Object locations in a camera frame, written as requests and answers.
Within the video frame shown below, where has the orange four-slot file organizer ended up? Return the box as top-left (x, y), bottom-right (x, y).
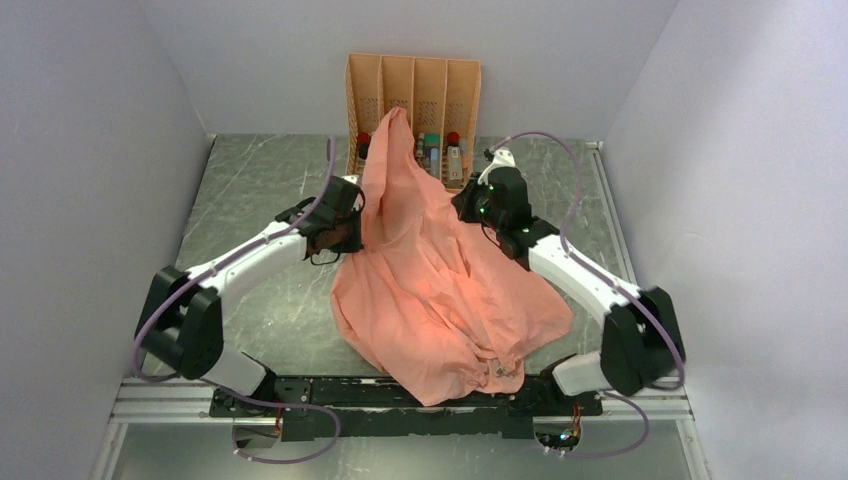
top-left (345, 53), bottom-right (482, 193)

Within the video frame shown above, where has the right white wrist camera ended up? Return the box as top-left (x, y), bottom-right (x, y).
top-left (477, 147), bottom-right (516, 185)

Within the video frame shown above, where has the green capped blue tube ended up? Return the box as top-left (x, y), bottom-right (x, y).
top-left (415, 132), bottom-right (441, 177)

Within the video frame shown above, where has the red black round item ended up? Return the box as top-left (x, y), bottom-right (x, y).
top-left (356, 132), bottom-right (371, 161)

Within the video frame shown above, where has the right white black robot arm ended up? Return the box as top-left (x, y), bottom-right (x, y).
top-left (452, 166), bottom-right (685, 414)

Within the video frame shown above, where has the pink zip-up jacket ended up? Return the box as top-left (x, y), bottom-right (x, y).
top-left (331, 107), bottom-right (573, 406)

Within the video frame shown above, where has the red capped grey marker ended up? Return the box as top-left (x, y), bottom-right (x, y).
top-left (445, 131), bottom-right (467, 188)

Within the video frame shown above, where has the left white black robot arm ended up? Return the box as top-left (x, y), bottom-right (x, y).
top-left (134, 175), bottom-right (365, 416)

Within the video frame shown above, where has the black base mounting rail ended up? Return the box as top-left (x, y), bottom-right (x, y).
top-left (208, 375), bottom-right (603, 442)

